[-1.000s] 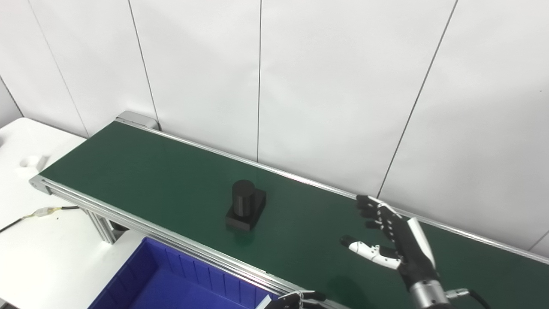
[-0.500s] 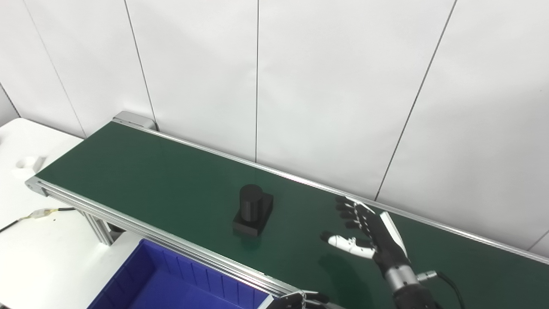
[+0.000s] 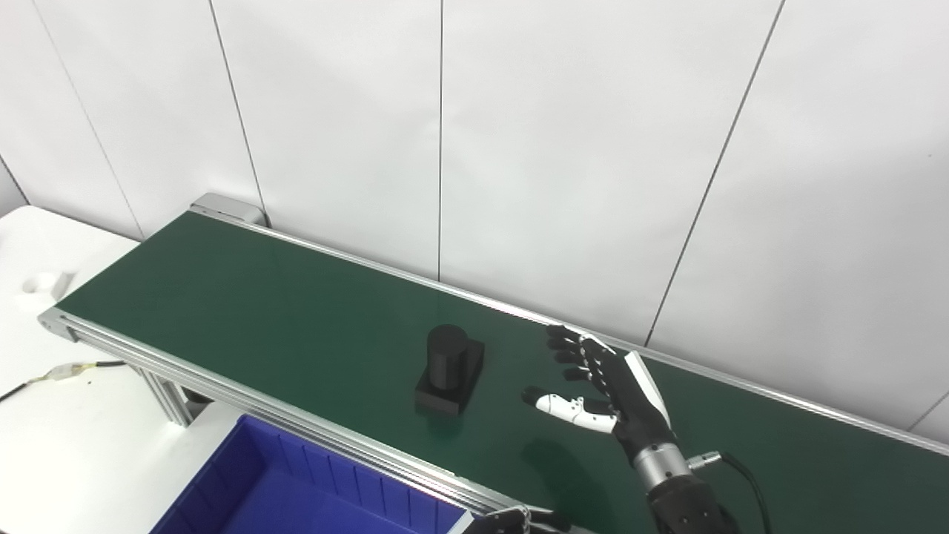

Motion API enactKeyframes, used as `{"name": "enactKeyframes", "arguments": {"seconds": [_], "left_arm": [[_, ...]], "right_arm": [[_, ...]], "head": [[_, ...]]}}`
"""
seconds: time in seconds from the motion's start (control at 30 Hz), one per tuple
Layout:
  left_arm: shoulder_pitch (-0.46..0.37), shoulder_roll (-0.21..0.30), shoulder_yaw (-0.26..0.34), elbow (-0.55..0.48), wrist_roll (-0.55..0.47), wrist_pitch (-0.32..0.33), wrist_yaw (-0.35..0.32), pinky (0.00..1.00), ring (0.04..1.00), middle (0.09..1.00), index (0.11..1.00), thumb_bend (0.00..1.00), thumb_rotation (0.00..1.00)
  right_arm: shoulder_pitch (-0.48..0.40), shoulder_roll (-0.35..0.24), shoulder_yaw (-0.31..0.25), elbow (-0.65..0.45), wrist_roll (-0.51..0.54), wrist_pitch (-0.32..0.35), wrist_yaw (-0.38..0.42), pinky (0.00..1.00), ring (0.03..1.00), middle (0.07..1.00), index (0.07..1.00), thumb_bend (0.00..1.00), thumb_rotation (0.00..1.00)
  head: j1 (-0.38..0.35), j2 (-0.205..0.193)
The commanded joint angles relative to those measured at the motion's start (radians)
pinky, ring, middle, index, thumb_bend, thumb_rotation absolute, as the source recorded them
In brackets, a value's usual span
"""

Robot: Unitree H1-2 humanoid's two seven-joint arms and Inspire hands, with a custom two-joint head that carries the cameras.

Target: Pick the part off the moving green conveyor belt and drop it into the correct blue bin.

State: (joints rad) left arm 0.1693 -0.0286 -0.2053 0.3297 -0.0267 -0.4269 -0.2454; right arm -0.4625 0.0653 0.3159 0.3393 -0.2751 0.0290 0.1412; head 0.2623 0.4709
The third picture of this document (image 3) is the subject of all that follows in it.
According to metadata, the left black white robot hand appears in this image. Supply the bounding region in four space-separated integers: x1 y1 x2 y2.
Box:
463 506 572 534

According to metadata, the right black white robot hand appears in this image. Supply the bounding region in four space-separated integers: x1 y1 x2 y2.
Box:
521 324 681 467

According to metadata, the black cylinder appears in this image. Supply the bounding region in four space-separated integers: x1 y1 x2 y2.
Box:
414 324 486 416

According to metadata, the blue plastic bin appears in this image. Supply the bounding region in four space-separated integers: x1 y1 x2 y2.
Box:
148 414 475 534

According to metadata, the green conveyor belt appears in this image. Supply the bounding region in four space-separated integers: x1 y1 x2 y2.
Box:
56 210 949 534
39 193 949 534

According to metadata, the white square part with hole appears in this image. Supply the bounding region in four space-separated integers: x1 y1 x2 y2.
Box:
22 271 75 297

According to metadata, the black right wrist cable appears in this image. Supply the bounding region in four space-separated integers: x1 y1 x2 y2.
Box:
686 450 772 534

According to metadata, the black cable with yellow connector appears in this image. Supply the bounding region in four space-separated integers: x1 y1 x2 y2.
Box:
0 360 127 405

